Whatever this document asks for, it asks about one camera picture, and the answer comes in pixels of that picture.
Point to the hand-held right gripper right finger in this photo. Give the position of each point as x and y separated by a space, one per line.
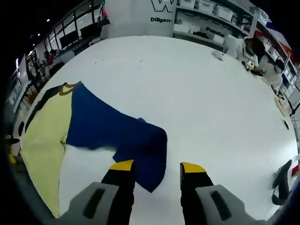
194 192

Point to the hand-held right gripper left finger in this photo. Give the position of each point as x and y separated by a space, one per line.
119 192

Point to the yellow blue grey garment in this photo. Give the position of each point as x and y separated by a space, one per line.
98 122

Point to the black curved object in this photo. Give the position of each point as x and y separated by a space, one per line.
281 182

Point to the red white small object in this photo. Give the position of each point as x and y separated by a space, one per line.
295 170

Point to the black computer monitor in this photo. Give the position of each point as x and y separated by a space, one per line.
68 39
90 30

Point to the round wooden board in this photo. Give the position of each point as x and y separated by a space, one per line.
281 106

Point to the grey office chair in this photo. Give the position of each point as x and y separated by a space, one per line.
96 41

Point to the small white yellow toy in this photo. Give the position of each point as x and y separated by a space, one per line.
249 65

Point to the small white box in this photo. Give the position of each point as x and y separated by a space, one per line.
218 55

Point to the hanging grey bag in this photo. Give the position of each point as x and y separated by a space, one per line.
104 17

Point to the grey metal shelf rack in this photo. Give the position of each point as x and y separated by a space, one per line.
254 25

